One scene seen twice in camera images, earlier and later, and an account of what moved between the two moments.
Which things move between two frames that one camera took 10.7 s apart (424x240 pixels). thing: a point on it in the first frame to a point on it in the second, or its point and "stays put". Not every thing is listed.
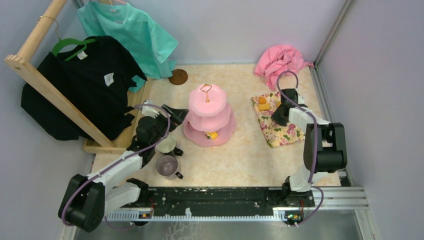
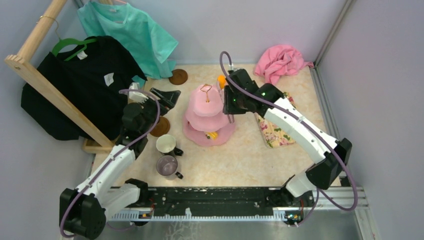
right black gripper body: [276, 116] to [233, 103]
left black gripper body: [174, 120] to [164, 104]
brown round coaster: [179, 77] stays put
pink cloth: [273, 61] stays put
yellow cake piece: [212, 135] stays put
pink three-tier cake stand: [209, 122] stays put
